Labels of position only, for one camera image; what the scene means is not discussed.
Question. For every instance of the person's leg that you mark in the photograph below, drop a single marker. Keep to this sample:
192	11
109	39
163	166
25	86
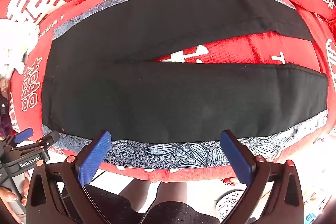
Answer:
139	192
173	191

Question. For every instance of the white patterned cloth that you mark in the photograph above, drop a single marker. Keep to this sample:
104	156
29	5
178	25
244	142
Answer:
15	40

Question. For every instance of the white printed slipper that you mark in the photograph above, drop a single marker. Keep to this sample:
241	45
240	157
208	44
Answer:
231	207

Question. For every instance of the person's right leg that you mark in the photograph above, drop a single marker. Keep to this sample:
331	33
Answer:
173	191

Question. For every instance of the black pants with patterned stripe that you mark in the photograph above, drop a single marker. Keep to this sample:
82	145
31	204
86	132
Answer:
157	98

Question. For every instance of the person's left leg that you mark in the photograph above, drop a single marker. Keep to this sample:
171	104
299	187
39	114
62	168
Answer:
139	192

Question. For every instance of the person's left hand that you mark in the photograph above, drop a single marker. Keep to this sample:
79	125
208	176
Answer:
8	196

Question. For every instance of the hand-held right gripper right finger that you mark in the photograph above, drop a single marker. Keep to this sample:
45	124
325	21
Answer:
236	158

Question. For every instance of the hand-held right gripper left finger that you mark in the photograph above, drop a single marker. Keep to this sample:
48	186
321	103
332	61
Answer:
95	155

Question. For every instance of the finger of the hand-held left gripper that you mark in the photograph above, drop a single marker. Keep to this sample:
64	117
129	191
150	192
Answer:
50	138
23	134

